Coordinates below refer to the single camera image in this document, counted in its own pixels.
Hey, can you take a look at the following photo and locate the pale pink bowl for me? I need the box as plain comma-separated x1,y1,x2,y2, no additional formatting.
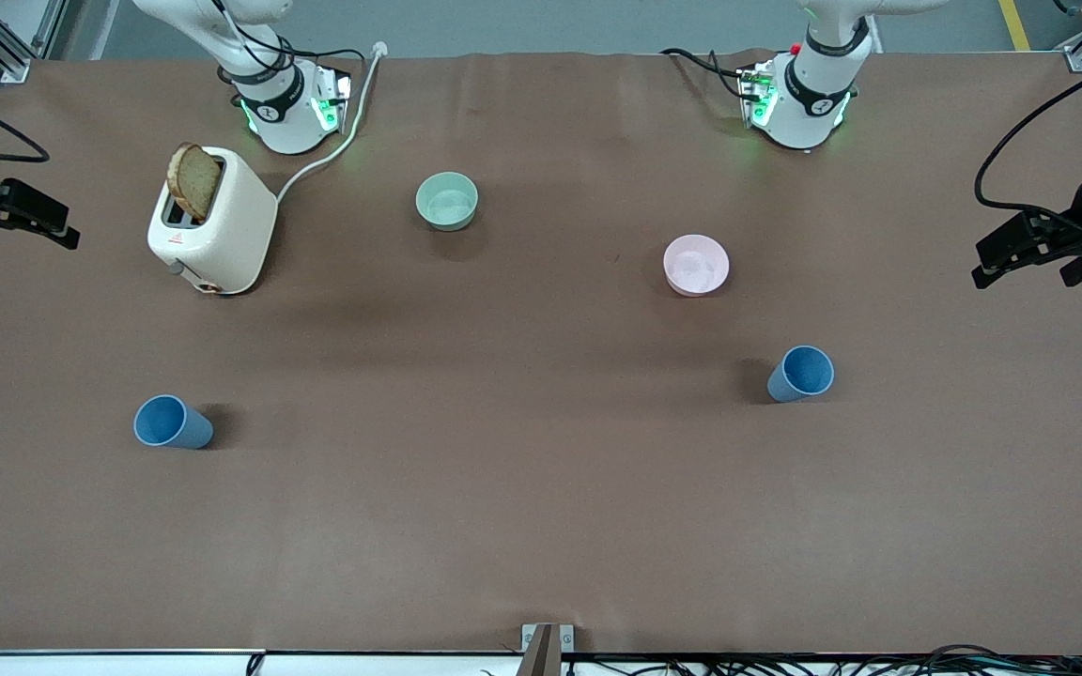
662,234,731,299

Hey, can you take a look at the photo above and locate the white toaster power cable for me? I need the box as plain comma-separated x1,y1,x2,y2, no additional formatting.
275,41,388,203

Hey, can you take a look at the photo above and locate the black cable bundle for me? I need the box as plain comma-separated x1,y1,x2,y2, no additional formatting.
560,643,1082,676

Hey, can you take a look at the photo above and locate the brown camera post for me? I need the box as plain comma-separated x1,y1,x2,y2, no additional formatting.
519,624,561,676

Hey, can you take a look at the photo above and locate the mint green bowl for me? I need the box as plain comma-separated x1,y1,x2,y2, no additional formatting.
414,171,480,232

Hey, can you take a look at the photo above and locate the brown bread slice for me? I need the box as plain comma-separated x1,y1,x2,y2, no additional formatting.
167,142,223,223

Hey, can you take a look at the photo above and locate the brown table cover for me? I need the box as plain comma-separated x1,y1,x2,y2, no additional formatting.
0,52,1082,655

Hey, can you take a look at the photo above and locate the blue plastic cup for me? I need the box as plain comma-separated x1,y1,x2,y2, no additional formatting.
766,345,836,405
133,394,215,451

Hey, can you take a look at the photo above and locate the black base cable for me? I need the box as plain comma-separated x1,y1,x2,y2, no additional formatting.
660,47,750,100
212,0,369,104

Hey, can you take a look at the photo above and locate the small metal bracket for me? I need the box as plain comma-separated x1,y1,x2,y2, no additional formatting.
521,624,575,653

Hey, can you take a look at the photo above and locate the cream white toaster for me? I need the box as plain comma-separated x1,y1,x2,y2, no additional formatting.
147,146,279,297

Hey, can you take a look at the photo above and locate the white table edge rail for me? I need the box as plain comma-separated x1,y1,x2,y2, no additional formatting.
0,650,1082,676

